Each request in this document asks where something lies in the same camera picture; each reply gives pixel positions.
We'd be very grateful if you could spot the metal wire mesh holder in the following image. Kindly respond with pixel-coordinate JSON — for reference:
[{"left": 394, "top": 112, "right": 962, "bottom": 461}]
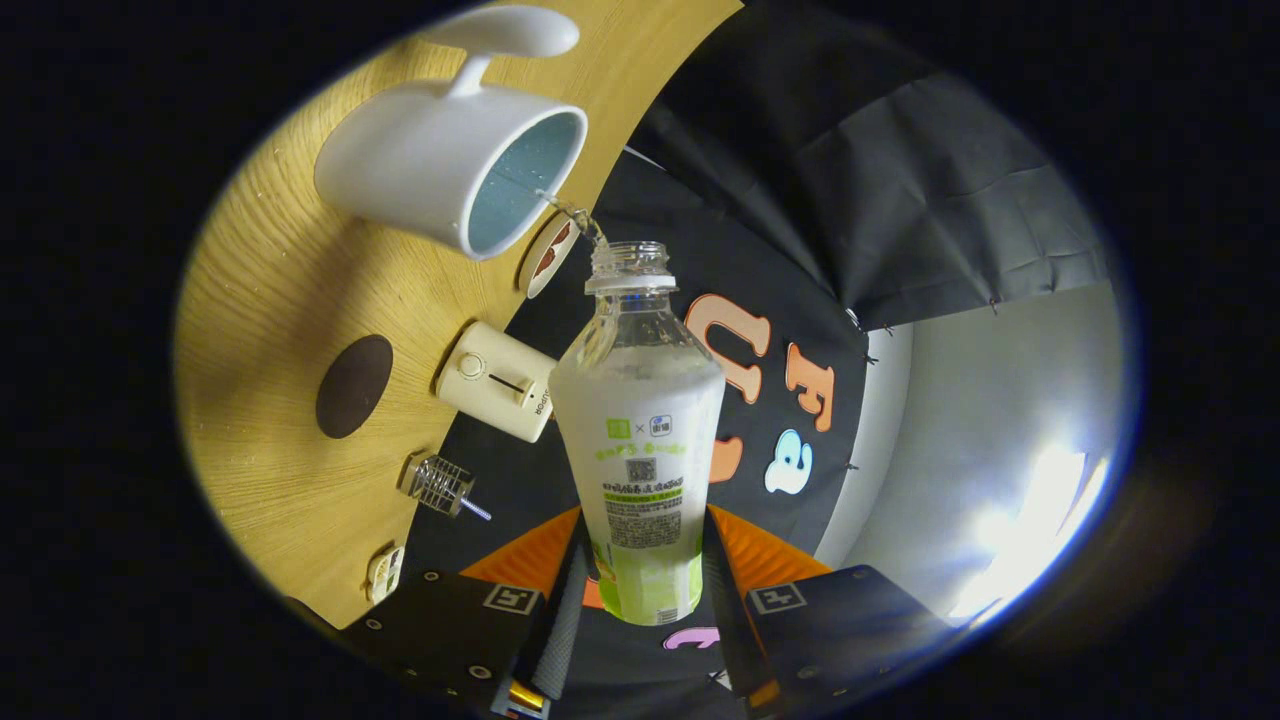
[{"left": 399, "top": 451, "right": 477, "bottom": 518}]

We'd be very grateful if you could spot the clear plastic juice bottle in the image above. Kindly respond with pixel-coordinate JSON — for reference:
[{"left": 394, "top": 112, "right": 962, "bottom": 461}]
[{"left": 548, "top": 240, "right": 727, "bottom": 627}]

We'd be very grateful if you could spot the wooden table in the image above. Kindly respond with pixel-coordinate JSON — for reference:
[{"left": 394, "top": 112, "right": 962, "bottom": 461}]
[{"left": 172, "top": 0, "right": 746, "bottom": 631}]

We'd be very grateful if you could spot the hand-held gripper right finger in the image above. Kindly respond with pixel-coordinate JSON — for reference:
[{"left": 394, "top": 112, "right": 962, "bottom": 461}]
[{"left": 703, "top": 503, "right": 956, "bottom": 716}]

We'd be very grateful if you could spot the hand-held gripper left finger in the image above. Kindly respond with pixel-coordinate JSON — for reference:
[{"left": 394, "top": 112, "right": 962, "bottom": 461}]
[{"left": 335, "top": 505, "right": 586, "bottom": 719}]

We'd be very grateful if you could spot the dark brown round coaster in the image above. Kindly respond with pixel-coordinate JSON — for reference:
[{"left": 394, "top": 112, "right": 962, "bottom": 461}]
[{"left": 315, "top": 334, "right": 395, "bottom": 440}]

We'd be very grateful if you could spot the small round beige plate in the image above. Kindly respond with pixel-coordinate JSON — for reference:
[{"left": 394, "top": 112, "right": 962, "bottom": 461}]
[{"left": 517, "top": 212, "right": 583, "bottom": 300}]

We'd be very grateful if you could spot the white cup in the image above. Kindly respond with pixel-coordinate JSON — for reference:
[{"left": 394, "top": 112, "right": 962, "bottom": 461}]
[{"left": 313, "top": 5, "right": 590, "bottom": 262}]

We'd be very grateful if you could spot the clear juice stream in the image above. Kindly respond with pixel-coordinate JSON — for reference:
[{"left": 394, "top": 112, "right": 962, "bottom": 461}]
[{"left": 535, "top": 188, "right": 611, "bottom": 249}]

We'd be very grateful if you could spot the cream toaster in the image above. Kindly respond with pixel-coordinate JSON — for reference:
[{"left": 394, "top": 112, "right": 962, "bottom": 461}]
[{"left": 435, "top": 320, "right": 558, "bottom": 444}]

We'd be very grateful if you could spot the white divided dish with grains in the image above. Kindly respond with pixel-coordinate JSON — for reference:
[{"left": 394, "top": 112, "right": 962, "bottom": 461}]
[{"left": 365, "top": 545, "right": 406, "bottom": 606}]

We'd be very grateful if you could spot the black backdrop cloth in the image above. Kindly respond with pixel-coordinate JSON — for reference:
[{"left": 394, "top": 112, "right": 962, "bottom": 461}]
[{"left": 400, "top": 0, "right": 1111, "bottom": 701}]

